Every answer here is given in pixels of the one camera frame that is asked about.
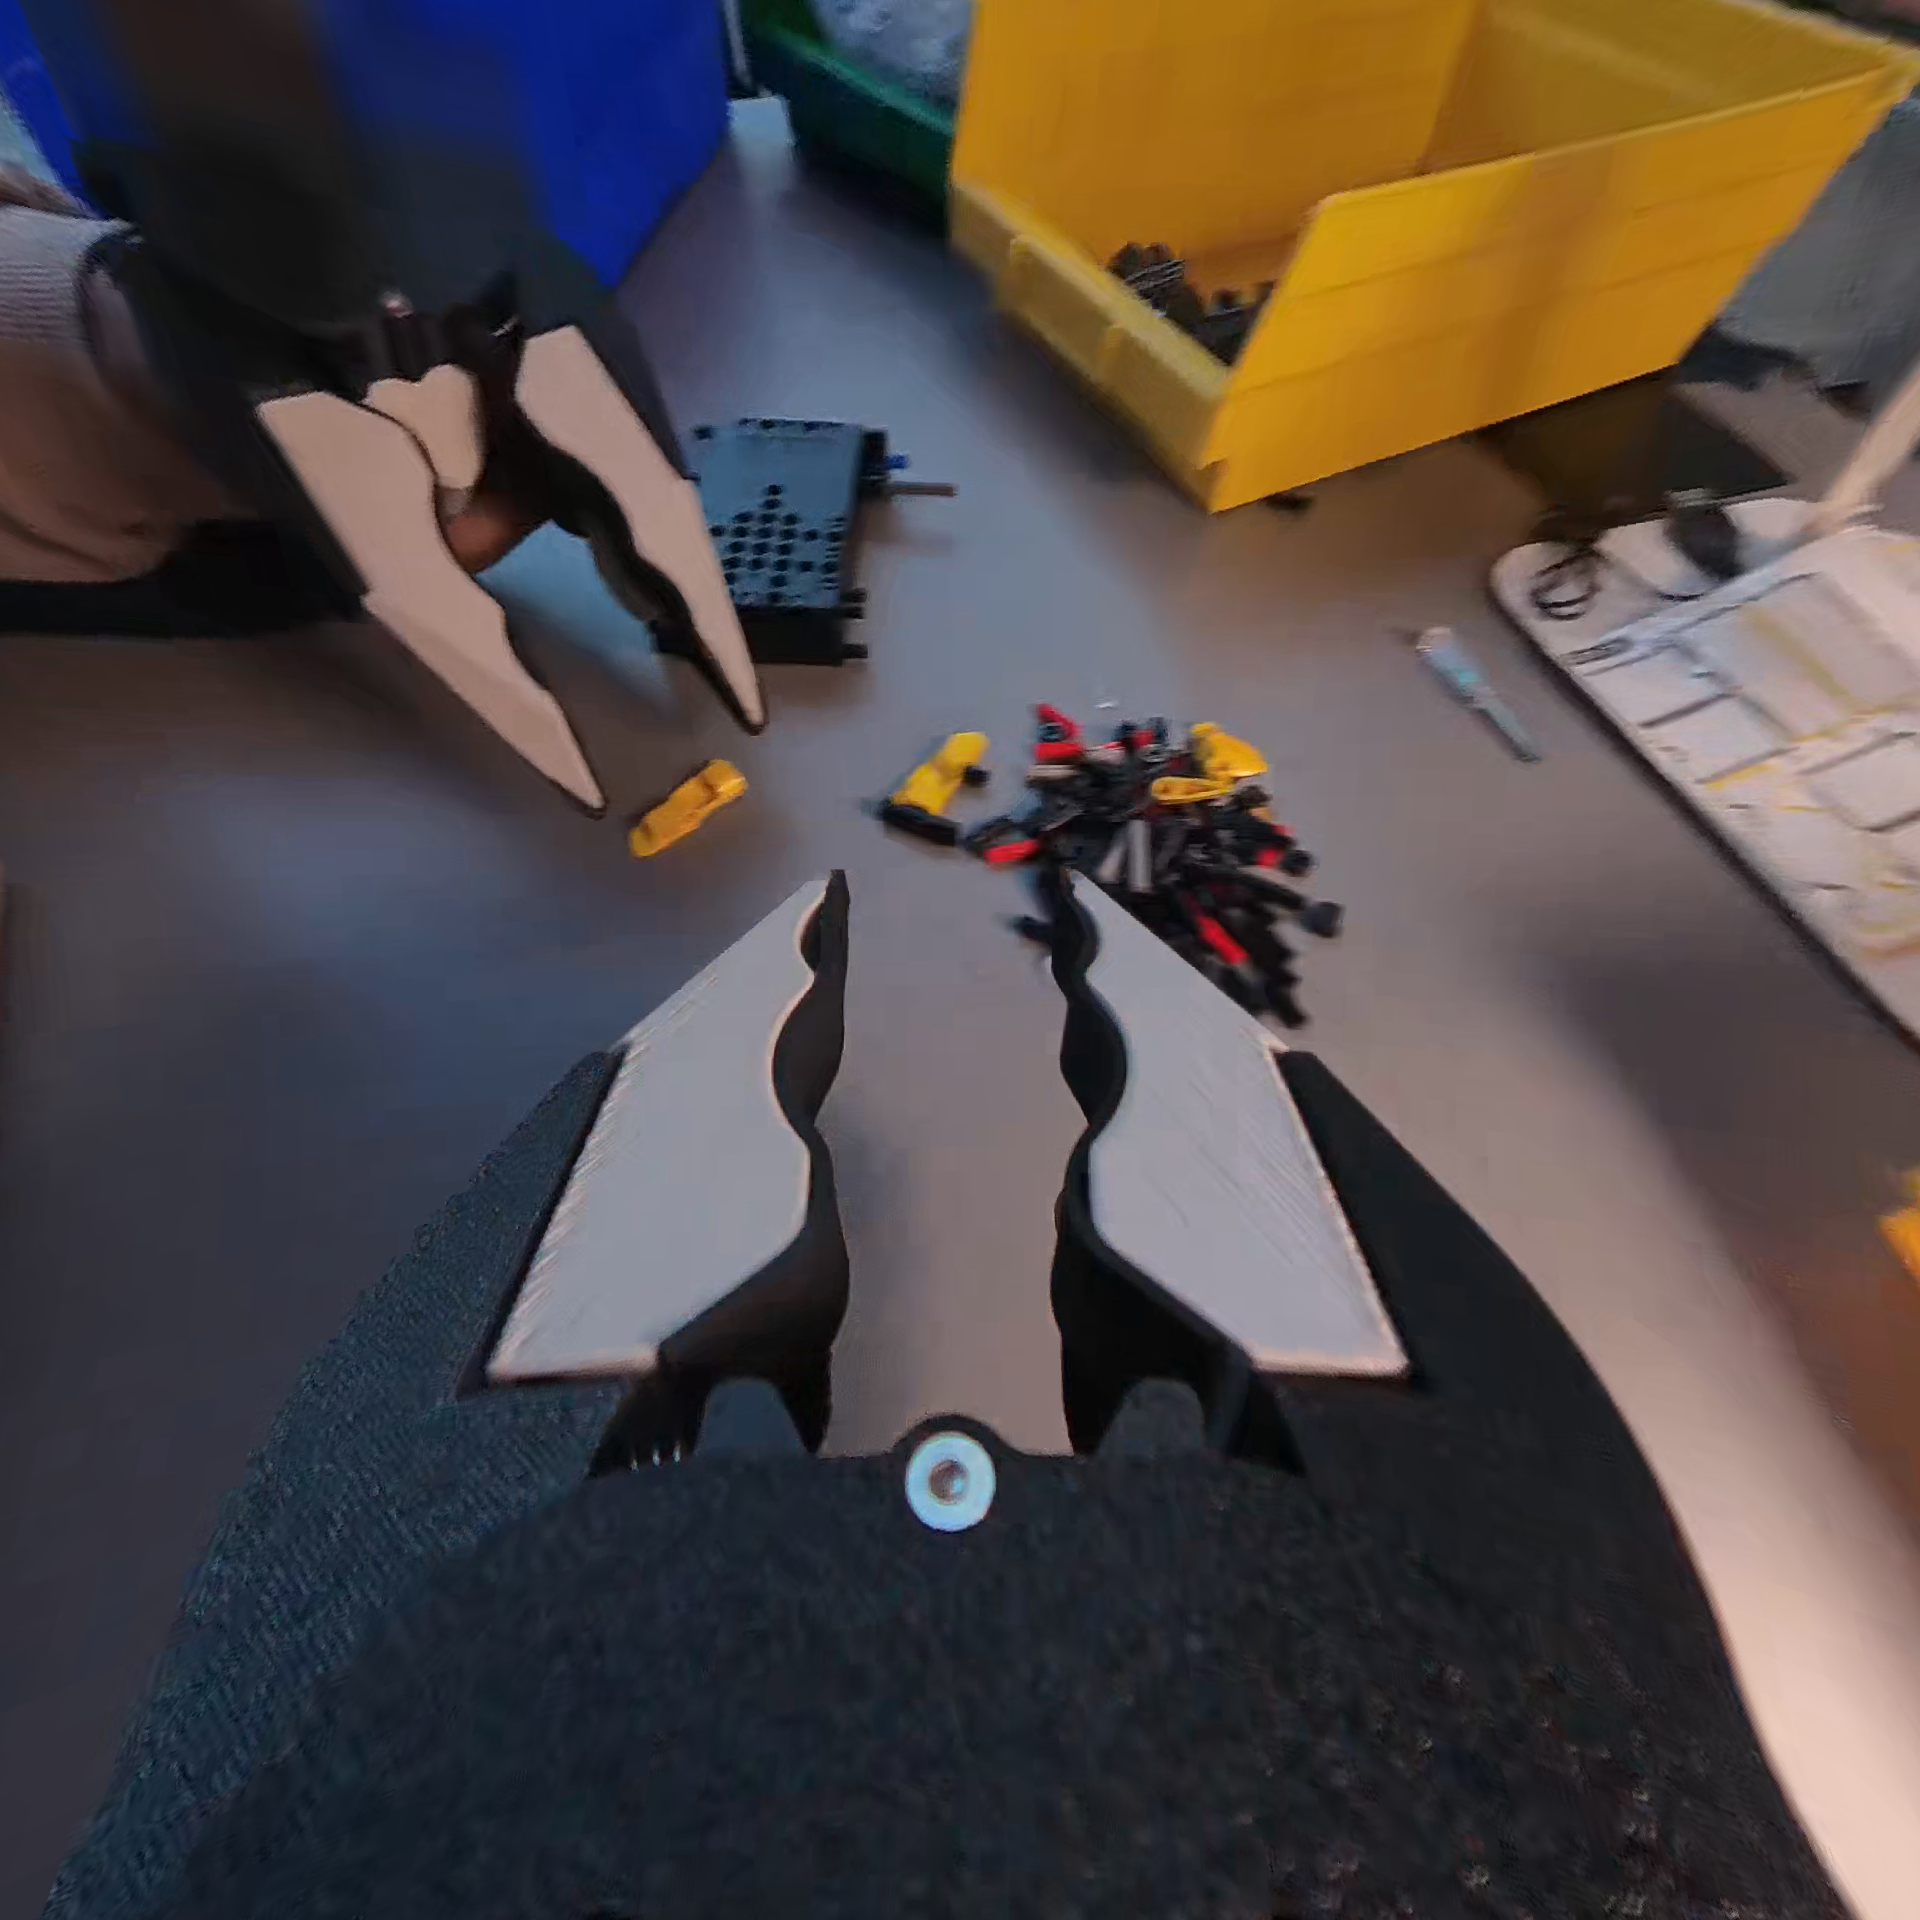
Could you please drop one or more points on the grey desk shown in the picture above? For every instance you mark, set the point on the grey desk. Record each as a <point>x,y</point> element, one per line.
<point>376,973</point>

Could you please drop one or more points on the yellow building panel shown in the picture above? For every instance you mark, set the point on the yellow building panel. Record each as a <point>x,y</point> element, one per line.
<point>688,811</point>

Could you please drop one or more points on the black flat pad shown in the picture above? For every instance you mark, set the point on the black flat pad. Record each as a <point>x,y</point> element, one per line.
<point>1622,450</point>

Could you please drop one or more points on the white booklet stand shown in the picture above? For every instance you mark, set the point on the white booklet stand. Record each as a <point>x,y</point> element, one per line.
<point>1515,591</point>

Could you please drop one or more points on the pile of small building pins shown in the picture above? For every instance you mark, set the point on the pile of small building pins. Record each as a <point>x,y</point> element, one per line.
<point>1187,857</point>

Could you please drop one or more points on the yellow piece with black pins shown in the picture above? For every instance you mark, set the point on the yellow piece with black pins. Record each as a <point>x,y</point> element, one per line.
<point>931,780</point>

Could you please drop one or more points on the yellow storage bin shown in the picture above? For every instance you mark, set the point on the yellow storage bin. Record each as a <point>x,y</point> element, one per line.
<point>1499,302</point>
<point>1904,1229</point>

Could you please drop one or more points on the person's left forearm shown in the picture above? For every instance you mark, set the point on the person's left forearm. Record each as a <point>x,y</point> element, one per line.
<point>90,420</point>

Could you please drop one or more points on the green storage bin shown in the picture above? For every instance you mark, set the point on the green storage bin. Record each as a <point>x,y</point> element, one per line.
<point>858,119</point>

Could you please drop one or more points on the clear plastic bag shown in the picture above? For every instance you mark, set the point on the clear plastic bag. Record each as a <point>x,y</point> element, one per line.
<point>899,37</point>

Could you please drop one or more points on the person's left hand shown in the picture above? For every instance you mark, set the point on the person's left hand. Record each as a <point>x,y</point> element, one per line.
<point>481,533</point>

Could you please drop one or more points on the heap of small black pieces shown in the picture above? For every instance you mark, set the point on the heap of small black pieces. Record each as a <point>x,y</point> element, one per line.
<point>1201,302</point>

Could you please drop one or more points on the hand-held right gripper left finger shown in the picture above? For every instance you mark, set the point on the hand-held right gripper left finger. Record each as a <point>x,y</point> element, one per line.
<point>673,1199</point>

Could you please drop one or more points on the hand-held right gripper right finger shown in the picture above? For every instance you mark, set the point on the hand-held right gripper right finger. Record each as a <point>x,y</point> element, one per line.
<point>1230,1199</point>

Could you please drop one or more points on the blue storage bin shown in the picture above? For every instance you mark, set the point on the blue storage bin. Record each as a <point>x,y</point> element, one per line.
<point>630,119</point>

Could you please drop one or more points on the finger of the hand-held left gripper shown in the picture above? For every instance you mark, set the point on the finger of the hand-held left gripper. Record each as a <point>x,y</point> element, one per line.
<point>405,569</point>
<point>630,482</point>

